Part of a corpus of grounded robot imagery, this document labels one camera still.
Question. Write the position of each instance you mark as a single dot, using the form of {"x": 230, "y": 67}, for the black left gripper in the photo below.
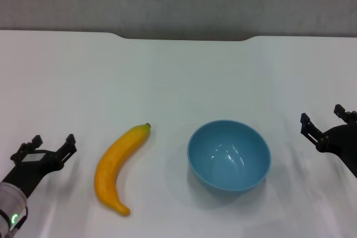
{"x": 33, "y": 169}

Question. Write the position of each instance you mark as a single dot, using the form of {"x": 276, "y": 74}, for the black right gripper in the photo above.
{"x": 343, "y": 141}

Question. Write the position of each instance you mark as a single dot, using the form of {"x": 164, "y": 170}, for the yellow banana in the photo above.
{"x": 111, "y": 162}

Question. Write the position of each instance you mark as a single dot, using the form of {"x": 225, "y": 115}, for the blue bowl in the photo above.
{"x": 228, "y": 160}

